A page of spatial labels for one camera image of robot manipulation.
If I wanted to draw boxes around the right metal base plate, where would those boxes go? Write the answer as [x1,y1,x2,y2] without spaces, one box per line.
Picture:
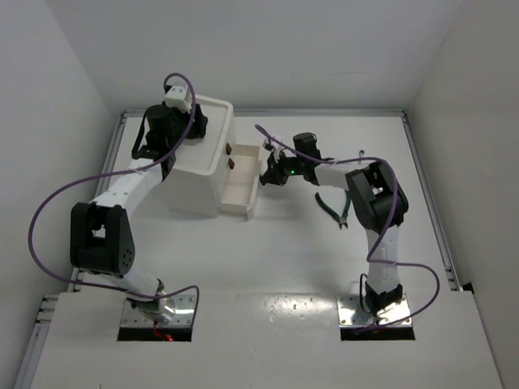
[337,295,413,329]

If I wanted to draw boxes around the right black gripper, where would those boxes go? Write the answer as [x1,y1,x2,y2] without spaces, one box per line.
[262,148,306,187]

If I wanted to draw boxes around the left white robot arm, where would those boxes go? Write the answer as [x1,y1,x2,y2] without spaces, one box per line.
[70,85,208,322]

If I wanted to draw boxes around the white front cover board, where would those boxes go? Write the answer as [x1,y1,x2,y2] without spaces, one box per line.
[32,292,501,388]

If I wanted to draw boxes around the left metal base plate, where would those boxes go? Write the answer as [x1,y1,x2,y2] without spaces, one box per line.
[120,295,195,328]

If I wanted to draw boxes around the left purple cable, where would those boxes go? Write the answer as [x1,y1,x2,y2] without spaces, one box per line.
[27,72,202,305]

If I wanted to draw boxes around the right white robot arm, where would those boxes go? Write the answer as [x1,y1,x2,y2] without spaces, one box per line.
[256,126,409,314]

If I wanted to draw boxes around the green handled cutters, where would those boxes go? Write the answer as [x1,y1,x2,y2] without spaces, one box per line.
[314,190,351,229]

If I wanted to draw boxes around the metal base plate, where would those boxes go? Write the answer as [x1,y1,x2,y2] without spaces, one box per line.
[120,295,195,328]
[337,295,413,329]

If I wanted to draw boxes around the white drawer cabinet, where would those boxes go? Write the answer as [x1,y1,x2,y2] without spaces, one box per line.
[155,96,236,217]

